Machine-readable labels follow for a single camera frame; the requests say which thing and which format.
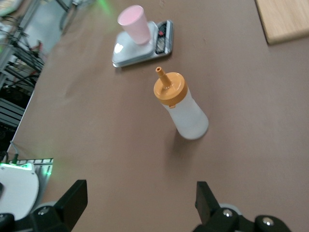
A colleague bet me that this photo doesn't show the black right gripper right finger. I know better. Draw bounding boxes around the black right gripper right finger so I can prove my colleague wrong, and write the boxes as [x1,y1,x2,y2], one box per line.
[194,181,245,232]

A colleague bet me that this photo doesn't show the clear sauce bottle orange cap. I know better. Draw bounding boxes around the clear sauce bottle orange cap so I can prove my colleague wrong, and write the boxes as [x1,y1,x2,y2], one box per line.
[153,66,210,141]

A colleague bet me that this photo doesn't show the pink plastic cup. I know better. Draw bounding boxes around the pink plastic cup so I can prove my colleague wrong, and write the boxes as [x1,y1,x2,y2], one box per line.
[117,4,151,45]

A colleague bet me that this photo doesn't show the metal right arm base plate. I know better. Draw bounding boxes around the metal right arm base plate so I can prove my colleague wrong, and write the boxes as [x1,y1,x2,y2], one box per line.
[13,158,54,191]

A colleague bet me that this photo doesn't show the silver digital kitchen scale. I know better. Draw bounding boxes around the silver digital kitchen scale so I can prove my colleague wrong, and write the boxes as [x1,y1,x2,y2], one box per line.
[111,19,174,69]

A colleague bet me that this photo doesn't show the brown table cover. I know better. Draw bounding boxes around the brown table cover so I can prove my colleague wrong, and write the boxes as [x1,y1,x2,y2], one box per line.
[7,0,309,232]

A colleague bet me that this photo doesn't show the metal shelf frame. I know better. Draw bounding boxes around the metal shelf frame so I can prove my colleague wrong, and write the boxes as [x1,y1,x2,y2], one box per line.
[0,0,50,132]

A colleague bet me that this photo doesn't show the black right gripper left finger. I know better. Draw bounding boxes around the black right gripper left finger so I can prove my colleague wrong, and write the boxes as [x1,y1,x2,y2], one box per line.
[30,179,88,232]

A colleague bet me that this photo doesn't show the wooden cutting board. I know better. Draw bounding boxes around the wooden cutting board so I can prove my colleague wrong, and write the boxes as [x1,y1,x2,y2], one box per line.
[255,0,309,46]

